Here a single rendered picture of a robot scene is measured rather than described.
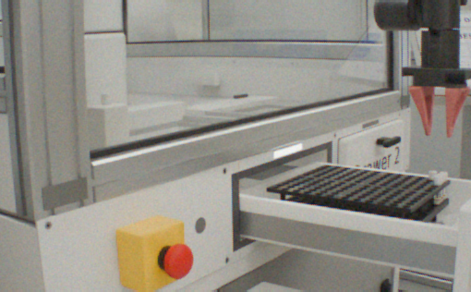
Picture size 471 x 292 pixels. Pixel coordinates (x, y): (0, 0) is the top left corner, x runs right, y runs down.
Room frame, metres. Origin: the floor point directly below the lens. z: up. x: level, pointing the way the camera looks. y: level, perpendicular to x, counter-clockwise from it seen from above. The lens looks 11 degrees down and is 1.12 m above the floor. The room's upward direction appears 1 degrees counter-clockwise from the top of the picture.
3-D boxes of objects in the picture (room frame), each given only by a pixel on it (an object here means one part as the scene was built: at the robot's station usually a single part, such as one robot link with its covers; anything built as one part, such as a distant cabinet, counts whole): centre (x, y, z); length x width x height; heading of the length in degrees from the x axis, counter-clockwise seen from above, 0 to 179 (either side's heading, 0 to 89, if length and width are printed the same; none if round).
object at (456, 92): (0.85, -0.31, 1.02); 0.07 x 0.07 x 0.09; 53
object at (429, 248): (0.87, -0.18, 0.86); 0.40 x 0.26 x 0.06; 53
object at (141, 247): (0.66, 0.09, 0.88); 0.07 x 0.05 x 0.07; 143
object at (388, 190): (0.87, -0.19, 0.87); 0.22 x 0.18 x 0.06; 53
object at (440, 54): (0.85, -0.30, 1.09); 0.10 x 0.07 x 0.07; 53
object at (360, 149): (1.19, -0.29, 0.87); 0.29 x 0.02 x 0.11; 143
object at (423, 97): (0.85, -0.30, 1.02); 0.07 x 0.07 x 0.09; 53
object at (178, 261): (0.64, 0.06, 0.88); 0.04 x 0.03 x 0.04; 143
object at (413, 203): (0.80, -0.27, 0.90); 0.18 x 0.02 x 0.01; 143
